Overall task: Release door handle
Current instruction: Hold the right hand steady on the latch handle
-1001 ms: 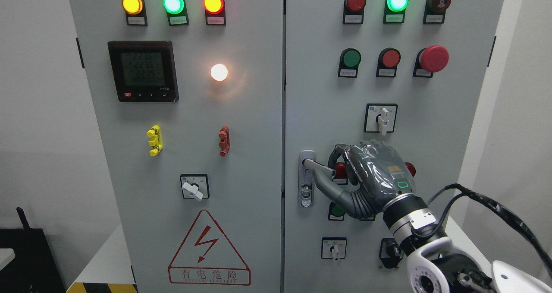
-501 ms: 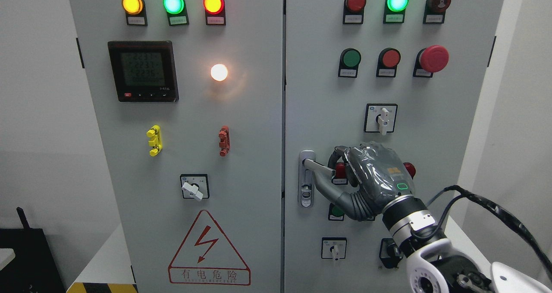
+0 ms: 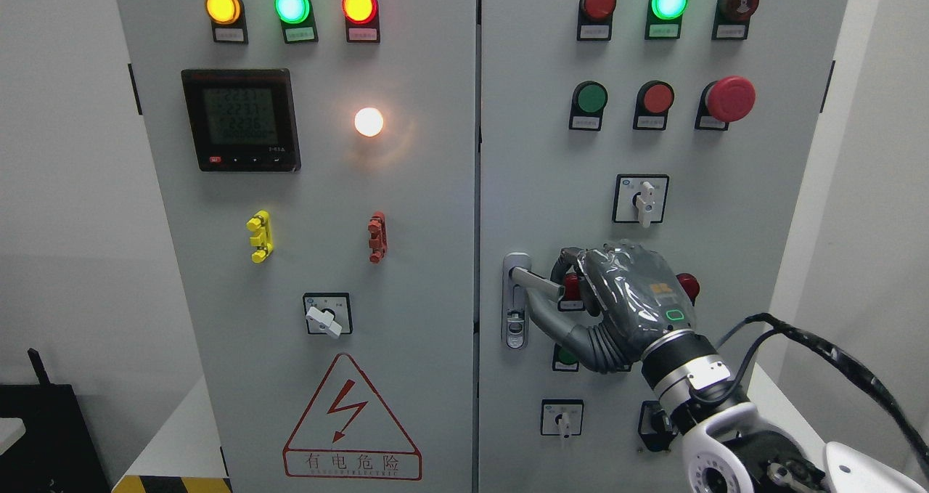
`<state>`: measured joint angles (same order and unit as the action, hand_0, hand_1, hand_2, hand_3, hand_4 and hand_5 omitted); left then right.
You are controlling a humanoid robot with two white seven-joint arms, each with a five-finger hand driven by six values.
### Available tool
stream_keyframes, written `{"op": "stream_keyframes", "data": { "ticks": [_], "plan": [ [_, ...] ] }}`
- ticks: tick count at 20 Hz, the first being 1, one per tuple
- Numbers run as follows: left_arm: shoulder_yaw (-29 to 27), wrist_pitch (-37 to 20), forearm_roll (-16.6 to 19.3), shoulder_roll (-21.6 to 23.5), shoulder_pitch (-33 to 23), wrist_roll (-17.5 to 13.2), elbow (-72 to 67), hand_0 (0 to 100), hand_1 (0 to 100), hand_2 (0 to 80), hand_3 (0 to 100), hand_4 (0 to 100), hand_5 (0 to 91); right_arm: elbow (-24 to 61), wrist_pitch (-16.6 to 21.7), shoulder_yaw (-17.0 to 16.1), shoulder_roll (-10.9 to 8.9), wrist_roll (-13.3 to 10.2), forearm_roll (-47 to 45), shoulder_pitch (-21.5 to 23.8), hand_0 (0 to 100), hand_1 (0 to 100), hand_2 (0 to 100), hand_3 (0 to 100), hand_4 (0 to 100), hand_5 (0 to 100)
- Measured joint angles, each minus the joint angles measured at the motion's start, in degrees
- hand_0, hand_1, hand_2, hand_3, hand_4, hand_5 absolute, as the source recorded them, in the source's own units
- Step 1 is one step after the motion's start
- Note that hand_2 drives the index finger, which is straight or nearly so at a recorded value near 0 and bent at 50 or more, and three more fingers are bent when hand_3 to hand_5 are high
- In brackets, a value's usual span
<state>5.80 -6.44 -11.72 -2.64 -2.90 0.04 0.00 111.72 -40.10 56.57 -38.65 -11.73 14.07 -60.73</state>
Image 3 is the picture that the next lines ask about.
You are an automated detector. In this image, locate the red indicator light top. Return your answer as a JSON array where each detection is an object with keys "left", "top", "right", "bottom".
[{"left": 576, "top": 0, "right": 617, "bottom": 41}]

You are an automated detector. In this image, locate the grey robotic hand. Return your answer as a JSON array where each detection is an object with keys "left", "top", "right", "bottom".
[{"left": 527, "top": 241, "right": 696, "bottom": 374}]

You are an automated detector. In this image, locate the green push button upper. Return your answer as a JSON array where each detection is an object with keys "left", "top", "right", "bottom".
[{"left": 568, "top": 81, "right": 608, "bottom": 131}]

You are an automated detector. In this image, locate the red-orange indicator light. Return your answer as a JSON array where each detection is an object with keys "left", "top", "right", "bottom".
[{"left": 341, "top": 0, "right": 380, "bottom": 44}]

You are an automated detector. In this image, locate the silver door handle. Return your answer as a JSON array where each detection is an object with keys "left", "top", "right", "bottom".
[{"left": 502, "top": 252, "right": 565, "bottom": 349}]

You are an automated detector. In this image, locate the white rotary switch left door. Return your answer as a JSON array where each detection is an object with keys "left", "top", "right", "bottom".
[{"left": 303, "top": 293, "right": 353, "bottom": 338}]

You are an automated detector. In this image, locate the dark red buzzer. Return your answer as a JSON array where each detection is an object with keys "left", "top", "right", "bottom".
[{"left": 711, "top": 0, "right": 760, "bottom": 41}]

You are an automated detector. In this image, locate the white rotary switch lower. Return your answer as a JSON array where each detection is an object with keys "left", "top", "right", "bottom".
[{"left": 539, "top": 399, "right": 585, "bottom": 442}]

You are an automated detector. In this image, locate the red indicator light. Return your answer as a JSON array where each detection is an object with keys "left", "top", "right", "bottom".
[
  {"left": 676, "top": 272, "right": 701, "bottom": 305},
  {"left": 576, "top": 0, "right": 617, "bottom": 41},
  {"left": 557, "top": 272, "right": 585, "bottom": 311}
]

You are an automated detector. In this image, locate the black box with antenna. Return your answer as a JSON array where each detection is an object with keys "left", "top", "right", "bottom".
[{"left": 1, "top": 349, "right": 112, "bottom": 492}]

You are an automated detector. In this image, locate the green push button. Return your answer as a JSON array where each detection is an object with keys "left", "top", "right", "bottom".
[
  {"left": 568, "top": 81, "right": 608, "bottom": 131},
  {"left": 552, "top": 344, "right": 580, "bottom": 372}
]

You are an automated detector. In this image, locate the black selector knob switch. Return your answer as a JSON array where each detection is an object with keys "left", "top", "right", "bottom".
[{"left": 638, "top": 400, "right": 678, "bottom": 452}]

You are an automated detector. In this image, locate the yellow indicator light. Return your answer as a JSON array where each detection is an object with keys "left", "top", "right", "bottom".
[{"left": 205, "top": 0, "right": 248, "bottom": 44}]

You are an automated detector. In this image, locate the white glowing lamp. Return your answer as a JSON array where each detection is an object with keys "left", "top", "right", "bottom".
[{"left": 353, "top": 106, "right": 385, "bottom": 138}]

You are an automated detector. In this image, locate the black digital power meter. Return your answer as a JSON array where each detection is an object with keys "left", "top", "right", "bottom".
[{"left": 181, "top": 68, "right": 301, "bottom": 172}]

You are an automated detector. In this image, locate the white rotary switch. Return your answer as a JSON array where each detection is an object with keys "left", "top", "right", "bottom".
[
  {"left": 539, "top": 399, "right": 585, "bottom": 442},
  {"left": 613, "top": 174, "right": 670, "bottom": 228}
]

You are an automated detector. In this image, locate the green indicator light top right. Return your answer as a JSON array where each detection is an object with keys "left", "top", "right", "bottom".
[{"left": 644, "top": 0, "right": 688, "bottom": 40}]

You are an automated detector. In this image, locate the red plastic clip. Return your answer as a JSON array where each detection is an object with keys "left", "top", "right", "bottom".
[{"left": 367, "top": 211, "right": 388, "bottom": 264}]

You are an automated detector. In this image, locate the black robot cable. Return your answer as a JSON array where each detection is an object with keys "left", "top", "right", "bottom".
[{"left": 715, "top": 313, "right": 929, "bottom": 479}]

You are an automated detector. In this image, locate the red indicator light middle right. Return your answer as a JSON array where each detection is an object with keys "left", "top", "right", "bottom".
[{"left": 676, "top": 272, "right": 701, "bottom": 305}]

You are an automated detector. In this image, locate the white rotary switch upper right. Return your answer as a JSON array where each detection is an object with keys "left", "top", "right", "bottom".
[{"left": 613, "top": 174, "right": 670, "bottom": 228}]

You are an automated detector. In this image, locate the red push button upper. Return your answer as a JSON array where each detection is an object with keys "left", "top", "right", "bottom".
[{"left": 633, "top": 81, "right": 676, "bottom": 131}]

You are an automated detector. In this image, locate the green indicator light left door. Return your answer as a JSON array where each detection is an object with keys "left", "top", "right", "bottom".
[{"left": 274, "top": 0, "right": 319, "bottom": 44}]

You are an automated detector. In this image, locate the green push button lower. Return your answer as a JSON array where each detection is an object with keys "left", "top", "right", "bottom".
[{"left": 552, "top": 344, "right": 580, "bottom": 372}]

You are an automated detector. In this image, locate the red electric hazard sign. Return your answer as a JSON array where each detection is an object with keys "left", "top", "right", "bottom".
[{"left": 282, "top": 353, "right": 422, "bottom": 481}]

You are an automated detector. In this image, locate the yellow plastic clip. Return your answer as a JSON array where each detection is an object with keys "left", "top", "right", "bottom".
[{"left": 246, "top": 211, "right": 274, "bottom": 264}]

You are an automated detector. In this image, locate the red emergency stop button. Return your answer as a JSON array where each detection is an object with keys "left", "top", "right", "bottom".
[{"left": 694, "top": 76, "right": 756, "bottom": 131}]

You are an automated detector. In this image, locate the grey cabinet door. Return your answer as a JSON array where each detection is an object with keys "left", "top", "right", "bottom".
[
  {"left": 478, "top": 0, "right": 847, "bottom": 492},
  {"left": 117, "top": 0, "right": 478, "bottom": 492}
]

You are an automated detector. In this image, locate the red indicator light middle left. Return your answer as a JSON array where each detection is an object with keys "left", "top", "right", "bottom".
[{"left": 557, "top": 272, "right": 585, "bottom": 311}]

